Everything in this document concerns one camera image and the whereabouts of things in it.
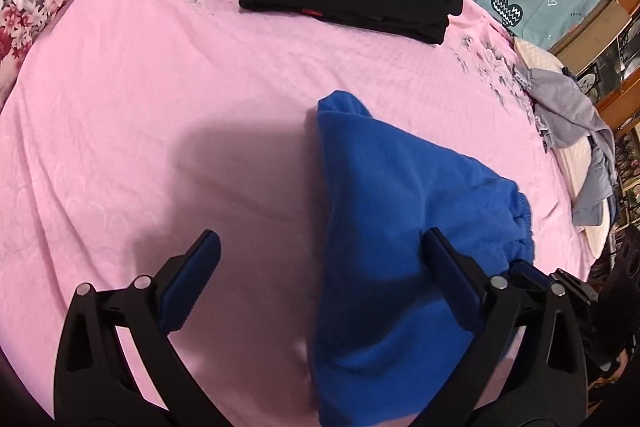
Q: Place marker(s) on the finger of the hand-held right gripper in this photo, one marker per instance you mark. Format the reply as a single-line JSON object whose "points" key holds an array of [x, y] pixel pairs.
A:
{"points": [[530, 271]]}

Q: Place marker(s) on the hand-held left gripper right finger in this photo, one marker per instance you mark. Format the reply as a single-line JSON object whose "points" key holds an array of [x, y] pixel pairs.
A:
{"points": [[455, 282]]}

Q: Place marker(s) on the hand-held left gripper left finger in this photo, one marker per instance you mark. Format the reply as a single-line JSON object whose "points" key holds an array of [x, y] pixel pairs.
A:
{"points": [[190, 282]]}

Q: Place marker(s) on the blue fleece pants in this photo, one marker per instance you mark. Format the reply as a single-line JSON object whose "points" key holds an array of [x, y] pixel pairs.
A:
{"points": [[390, 207]]}

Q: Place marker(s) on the grey garment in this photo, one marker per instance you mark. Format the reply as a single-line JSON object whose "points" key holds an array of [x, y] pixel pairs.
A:
{"points": [[565, 112]]}

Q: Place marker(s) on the cream pillow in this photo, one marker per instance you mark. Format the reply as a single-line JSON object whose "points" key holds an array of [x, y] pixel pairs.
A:
{"points": [[535, 54]]}

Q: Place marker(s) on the pink floral bed sheet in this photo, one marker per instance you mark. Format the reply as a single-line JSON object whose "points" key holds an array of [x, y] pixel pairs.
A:
{"points": [[150, 107]]}

